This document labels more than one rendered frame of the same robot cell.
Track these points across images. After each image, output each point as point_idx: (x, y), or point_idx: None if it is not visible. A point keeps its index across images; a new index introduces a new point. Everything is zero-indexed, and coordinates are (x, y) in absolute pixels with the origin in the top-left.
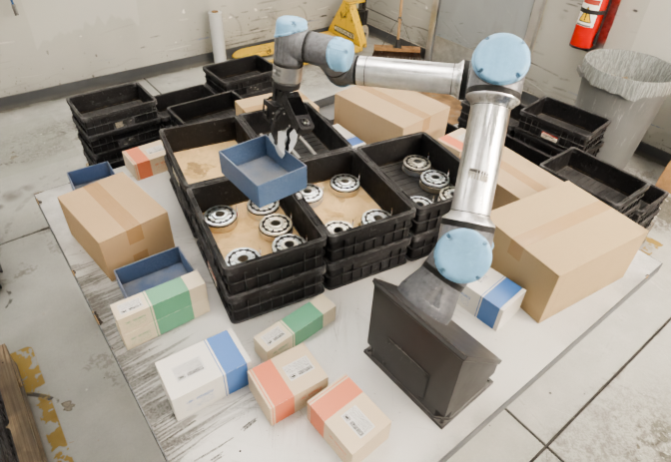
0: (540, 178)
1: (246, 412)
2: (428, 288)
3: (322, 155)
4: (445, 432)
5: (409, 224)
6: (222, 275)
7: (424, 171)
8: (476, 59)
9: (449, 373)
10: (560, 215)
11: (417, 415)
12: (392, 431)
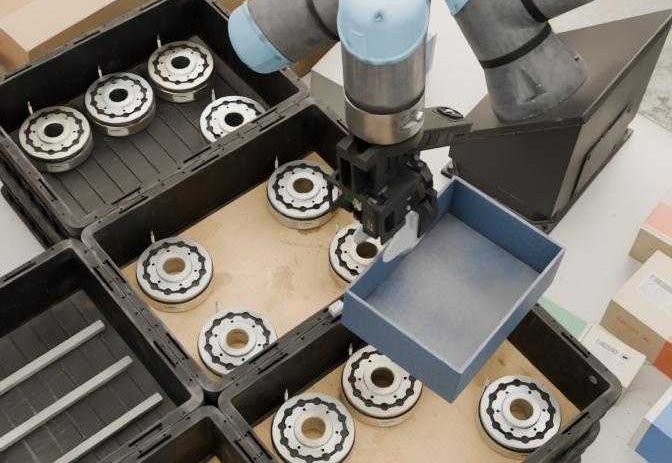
0: None
1: None
2: (564, 52)
3: (130, 299)
4: (634, 129)
5: (313, 128)
6: (568, 447)
7: (86, 119)
8: None
9: (655, 58)
10: None
11: (624, 160)
12: (662, 187)
